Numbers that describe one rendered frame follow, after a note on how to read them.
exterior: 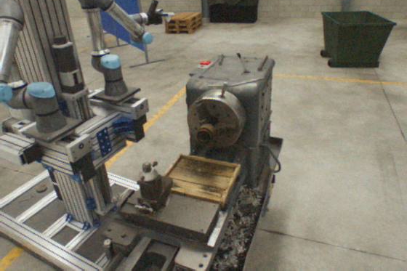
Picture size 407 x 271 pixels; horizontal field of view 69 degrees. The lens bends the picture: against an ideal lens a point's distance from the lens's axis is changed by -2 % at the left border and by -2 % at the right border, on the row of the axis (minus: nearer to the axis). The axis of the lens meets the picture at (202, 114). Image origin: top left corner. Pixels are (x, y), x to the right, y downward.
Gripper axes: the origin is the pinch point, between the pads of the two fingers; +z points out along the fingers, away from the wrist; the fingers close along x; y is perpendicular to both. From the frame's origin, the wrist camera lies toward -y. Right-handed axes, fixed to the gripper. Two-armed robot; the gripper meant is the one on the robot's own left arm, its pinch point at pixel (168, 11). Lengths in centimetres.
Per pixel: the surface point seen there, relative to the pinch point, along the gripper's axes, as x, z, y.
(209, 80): 66, -18, 24
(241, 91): 87, -13, 25
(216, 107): 86, -31, 28
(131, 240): 112, -100, 53
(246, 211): 116, -30, 84
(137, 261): 119, -101, 57
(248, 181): 100, -11, 85
